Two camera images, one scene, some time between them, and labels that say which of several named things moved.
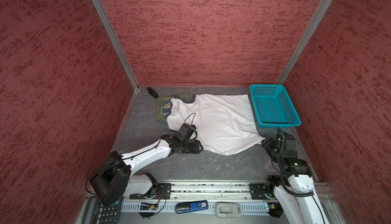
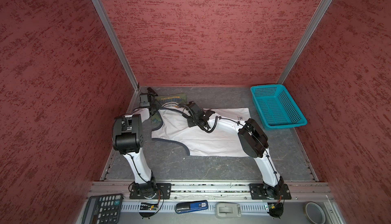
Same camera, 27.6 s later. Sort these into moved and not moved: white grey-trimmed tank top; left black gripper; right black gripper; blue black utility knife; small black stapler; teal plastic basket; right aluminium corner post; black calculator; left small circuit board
Moved: right black gripper; left black gripper; white grey-trimmed tank top
Not moved: blue black utility knife; left small circuit board; right aluminium corner post; teal plastic basket; black calculator; small black stapler
